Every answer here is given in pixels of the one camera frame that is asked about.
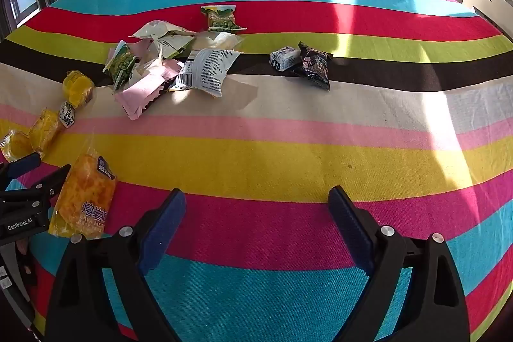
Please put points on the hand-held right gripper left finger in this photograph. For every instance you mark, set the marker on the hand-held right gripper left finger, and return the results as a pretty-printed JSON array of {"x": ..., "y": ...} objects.
[{"x": 164, "y": 230}]

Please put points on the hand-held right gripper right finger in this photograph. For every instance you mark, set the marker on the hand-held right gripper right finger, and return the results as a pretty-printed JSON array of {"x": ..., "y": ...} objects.
[{"x": 352, "y": 230}]

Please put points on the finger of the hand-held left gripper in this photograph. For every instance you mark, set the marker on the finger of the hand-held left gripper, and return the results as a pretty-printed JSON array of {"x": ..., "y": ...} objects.
[
  {"x": 22, "y": 165},
  {"x": 44, "y": 183}
]

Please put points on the large yellow cake packet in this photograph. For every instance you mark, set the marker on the large yellow cake packet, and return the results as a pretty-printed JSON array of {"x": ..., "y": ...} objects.
[{"x": 82, "y": 197}]

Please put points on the small blue-white patterned packet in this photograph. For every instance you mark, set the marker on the small blue-white patterned packet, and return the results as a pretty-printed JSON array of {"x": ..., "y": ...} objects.
[{"x": 67, "y": 113}]

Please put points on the white printed bread packet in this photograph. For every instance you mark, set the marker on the white printed bread packet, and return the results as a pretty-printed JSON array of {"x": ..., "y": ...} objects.
[{"x": 204, "y": 71}]

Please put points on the clear cream bar packet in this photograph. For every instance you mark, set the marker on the clear cream bar packet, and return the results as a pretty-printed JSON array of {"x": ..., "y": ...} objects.
[{"x": 220, "y": 41}]

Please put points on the striped colourful tablecloth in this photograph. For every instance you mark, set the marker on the striped colourful tablecloth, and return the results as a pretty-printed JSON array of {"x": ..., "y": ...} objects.
[{"x": 280, "y": 157}]

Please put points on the pink snack packet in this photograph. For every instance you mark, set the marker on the pink snack packet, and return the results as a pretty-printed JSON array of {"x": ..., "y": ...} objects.
[
  {"x": 140, "y": 46},
  {"x": 142, "y": 89}
]

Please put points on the green pea snack packet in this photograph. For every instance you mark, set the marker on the green pea snack packet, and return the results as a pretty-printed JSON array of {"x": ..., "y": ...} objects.
[
  {"x": 120, "y": 63},
  {"x": 220, "y": 19}
]

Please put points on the black snack packet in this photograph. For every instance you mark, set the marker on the black snack packet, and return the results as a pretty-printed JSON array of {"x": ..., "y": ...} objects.
[{"x": 316, "y": 65}]

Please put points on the blue-white candy packet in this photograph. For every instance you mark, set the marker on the blue-white candy packet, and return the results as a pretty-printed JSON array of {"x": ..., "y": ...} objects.
[{"x": 284, "y": 58}]

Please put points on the white and green snack packet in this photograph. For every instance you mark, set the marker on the white and green snack packet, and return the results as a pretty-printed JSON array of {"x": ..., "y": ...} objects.
[{"x": 174, "y": 43}]

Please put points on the clear green white packets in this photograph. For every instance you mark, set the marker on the clear green white packets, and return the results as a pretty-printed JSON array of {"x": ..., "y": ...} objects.
[{"x": 154, "y": 28}]

